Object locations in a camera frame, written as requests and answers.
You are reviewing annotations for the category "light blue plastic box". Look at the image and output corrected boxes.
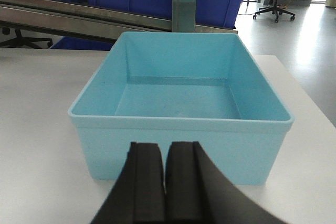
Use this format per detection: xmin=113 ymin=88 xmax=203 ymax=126
xmin=68 ymin=32 xmax=294 ymax=185

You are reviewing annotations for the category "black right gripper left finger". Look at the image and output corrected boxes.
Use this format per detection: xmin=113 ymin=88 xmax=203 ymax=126
xmin=91 ymin=142 xmax=165 ymax=223

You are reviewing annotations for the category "black chair base left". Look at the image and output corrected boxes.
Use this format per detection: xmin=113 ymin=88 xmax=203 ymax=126
xmin=1 ymin=29 xmax=54 ymax=49

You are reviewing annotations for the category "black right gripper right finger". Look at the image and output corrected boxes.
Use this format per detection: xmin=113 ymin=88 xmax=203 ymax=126
xmin=165 ymin=142 xmax=283 ymax=223

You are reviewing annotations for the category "blue crate below shelf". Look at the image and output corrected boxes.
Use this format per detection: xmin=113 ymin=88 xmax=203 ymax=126
xmin=50 ymin=36 xmax=115 ymax=51

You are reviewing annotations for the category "stainless steel shelf rack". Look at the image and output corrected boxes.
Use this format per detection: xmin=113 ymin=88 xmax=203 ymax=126
xmin=1 ymin=0 xmax=238 ymax=42

